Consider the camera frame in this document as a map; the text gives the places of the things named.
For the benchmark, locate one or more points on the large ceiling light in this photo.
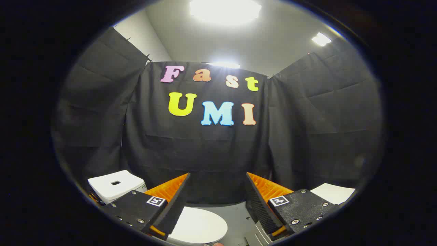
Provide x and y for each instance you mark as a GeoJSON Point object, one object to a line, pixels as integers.
{"type": "Point", "coordinates": [225, 11]}

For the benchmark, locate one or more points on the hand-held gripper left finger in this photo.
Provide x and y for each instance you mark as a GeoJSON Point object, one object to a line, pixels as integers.
{"type": "Point", "coordinates": [177, 201]}

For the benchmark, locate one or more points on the small ceiling light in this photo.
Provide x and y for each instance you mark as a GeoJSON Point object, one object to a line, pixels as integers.
{"type": "Point", "coordinates": [321, 39]}

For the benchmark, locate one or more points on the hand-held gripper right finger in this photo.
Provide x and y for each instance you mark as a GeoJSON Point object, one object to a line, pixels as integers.
{"type": "Point", "coordinates": [256, 201]}

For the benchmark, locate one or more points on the white toilet tank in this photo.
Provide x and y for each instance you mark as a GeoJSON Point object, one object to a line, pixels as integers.
{"type": "Point", "coordinates": [116, 186]}

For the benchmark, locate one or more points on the grey drawer cabinet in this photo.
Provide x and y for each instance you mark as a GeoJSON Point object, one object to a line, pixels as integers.
{"type": "Point", "coordinates": [333, 193]}

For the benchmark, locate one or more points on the black backdrop cloth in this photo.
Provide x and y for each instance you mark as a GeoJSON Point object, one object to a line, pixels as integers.
{"type": "Point", "coordinates": [205, 153]}

